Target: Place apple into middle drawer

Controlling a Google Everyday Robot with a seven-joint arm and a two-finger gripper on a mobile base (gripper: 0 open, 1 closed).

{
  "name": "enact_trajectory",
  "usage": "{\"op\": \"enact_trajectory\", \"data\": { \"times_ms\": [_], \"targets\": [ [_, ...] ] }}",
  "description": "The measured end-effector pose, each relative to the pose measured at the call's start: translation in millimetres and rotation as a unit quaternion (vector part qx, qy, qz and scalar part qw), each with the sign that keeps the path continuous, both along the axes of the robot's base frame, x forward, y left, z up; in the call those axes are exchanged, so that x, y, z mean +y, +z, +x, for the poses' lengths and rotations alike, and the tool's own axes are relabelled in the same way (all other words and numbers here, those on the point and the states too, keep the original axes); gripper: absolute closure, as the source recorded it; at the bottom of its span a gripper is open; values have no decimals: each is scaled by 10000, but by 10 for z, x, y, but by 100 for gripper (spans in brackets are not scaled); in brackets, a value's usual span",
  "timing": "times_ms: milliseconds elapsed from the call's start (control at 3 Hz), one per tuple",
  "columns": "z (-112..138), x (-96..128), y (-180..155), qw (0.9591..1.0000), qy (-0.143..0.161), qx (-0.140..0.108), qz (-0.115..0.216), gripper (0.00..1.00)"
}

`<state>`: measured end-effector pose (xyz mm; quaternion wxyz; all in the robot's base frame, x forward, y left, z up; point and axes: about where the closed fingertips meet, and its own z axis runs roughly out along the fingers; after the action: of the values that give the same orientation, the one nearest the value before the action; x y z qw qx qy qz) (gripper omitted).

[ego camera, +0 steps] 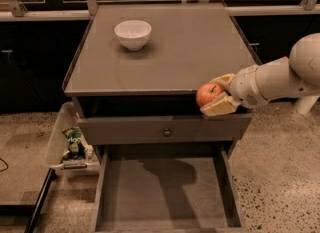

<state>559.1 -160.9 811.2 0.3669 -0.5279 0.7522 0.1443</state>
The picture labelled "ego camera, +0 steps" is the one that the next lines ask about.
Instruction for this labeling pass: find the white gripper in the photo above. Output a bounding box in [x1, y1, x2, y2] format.
[200, 65, 268, 117]

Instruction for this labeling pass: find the red apple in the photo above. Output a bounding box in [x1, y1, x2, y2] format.
[196, 83, 223, 107]

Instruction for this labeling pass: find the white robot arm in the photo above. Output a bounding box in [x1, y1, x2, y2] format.
[196, 33, 320, 116]

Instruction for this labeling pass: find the upper grey drawer with knob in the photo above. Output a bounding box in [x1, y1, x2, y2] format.
[77, 113, 252, 145]

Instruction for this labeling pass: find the grey wooden drawer cabinet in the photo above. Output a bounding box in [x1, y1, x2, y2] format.
[61, 2, 274, 160]

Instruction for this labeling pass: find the open lower grey drawer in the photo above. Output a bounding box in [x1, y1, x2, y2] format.
[90, 143, 249, 233]

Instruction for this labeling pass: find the white table leg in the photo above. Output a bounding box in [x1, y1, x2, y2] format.
[294, 96, 319, 115]

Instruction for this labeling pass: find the white ceramic bowl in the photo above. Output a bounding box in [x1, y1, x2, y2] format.
[114, 20, 152, 51]

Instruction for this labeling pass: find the green snack bag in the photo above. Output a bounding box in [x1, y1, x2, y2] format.
[62, 127, 85, 161]

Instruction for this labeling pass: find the clear plastic storage bin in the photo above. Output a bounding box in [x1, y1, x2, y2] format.
[45, 102, 100, 177]

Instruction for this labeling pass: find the black cable on floor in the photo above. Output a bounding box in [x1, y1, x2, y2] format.
[0, 157, 10, 173]

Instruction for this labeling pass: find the metal railing frame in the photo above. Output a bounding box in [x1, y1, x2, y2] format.
[0, 0, 320, 23]

